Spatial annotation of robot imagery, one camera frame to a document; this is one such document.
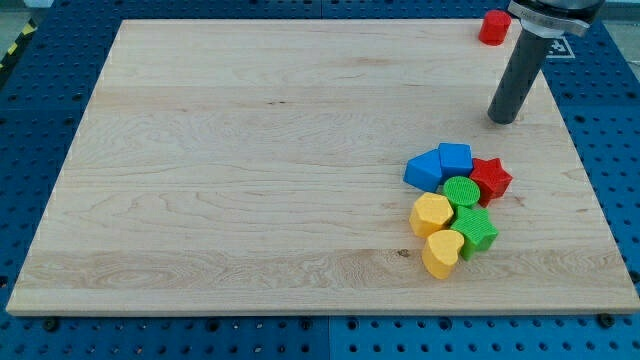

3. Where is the yellow heart block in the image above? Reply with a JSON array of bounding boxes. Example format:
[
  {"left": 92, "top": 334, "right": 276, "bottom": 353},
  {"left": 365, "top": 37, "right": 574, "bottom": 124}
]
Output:
[{"left": 422, "top": 230, "right": 465, "bottom": 280}]

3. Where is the red star block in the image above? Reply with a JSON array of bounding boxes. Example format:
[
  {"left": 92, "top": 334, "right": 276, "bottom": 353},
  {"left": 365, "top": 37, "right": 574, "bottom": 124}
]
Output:
[{"left": 469, "top": 158, "right": 513, "bottom": 207}]

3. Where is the light wooden board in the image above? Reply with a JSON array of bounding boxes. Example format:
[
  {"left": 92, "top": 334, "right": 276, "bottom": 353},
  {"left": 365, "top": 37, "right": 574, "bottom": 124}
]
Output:
[{"left": 7, "top": 19, "right": 639, "bottom": 316}]

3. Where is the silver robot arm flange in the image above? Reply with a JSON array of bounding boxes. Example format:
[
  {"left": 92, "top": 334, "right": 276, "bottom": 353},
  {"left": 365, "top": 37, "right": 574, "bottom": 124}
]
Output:
[{"left": 507, "top": 0, "right": 605, "bottom": 38}]

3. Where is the green star block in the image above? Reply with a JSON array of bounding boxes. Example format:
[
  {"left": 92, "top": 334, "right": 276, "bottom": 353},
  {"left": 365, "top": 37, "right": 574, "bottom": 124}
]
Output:
[{"left": 450, "top": 207, "right": 499, "bottom": 261}]

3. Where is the red cylinder block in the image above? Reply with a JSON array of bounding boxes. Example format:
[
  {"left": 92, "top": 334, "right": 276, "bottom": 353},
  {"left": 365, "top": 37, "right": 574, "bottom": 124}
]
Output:
[{"left": 478, "top": 10, "right": 511, "bottom": 46}]

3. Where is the yellow hexagon block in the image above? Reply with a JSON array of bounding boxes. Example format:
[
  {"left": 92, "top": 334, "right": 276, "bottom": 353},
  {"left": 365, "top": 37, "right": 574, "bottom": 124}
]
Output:
[{"left": 409, "top": 192, "right": 454, "bottom": 238}]

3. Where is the green cylinder block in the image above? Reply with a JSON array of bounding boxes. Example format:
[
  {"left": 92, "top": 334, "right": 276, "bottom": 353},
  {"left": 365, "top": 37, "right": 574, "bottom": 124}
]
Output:
[{"left": 442, "top": 176, "right": 481, "bottom": 209}]

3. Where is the blue triangular prism block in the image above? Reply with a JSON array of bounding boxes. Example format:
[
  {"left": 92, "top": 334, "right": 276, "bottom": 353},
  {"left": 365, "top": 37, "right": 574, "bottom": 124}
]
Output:
[{"left": 403, "top": 149, "right": 443, "bottom": 192}]

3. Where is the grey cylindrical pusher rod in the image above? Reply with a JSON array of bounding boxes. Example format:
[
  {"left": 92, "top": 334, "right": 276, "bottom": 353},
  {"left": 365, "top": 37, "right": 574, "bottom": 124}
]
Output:
[{"left": 487, "top": 30, "right": 553, "bottom": 125}]

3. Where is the blue cube block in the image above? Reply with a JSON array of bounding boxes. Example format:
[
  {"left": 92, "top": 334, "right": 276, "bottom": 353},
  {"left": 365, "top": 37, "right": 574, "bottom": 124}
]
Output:
[{"left": 438, "top": 143, "right": 473, "bottom": 180}]

